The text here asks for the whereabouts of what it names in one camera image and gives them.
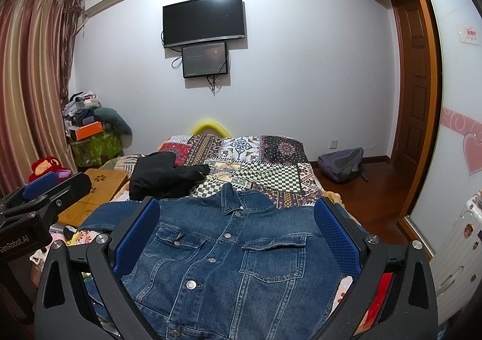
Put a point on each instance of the brown wooden door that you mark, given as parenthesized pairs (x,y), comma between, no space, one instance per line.
(414,86)

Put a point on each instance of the white wardrobe sliding door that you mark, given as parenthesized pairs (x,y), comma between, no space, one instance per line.
(454,175)

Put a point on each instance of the white suitcase with stickers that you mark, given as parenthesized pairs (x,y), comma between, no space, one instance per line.
(456,266)

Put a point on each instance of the wooden lap desk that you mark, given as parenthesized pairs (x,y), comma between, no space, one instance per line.
(105,185)

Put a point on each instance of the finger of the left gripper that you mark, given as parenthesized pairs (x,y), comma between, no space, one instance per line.
(40,186)
(64,194)

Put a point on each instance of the orange box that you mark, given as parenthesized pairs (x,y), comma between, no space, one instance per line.
(88,130)

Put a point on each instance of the grey green cushion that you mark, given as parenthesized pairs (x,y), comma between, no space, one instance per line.
(111,118)

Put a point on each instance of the black folded garment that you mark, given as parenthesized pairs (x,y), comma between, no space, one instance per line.
(157,175)

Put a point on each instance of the grey blue backpack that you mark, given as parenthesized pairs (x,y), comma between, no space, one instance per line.
(343,166)

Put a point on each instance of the white wall socket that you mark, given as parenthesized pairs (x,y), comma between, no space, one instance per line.
(333,143)

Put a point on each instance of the red plush toy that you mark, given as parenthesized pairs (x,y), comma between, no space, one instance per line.
(49,165)

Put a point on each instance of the blue denim jacket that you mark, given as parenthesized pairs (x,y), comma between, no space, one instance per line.
(234,266)

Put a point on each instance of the patchwork patterned quilt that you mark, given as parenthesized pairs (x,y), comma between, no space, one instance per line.
(277,166)

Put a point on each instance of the yellow curved headboard pad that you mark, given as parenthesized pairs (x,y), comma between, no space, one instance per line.
(212,126)

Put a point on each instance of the large black wall television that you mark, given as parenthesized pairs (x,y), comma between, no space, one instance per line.
(196,21)

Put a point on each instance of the striped red beige curtain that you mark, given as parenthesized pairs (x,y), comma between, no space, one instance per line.
(37,49)

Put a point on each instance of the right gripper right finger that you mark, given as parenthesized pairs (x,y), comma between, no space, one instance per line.
(357,257)

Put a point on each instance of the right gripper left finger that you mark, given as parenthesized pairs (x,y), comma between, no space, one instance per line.
(113,256)

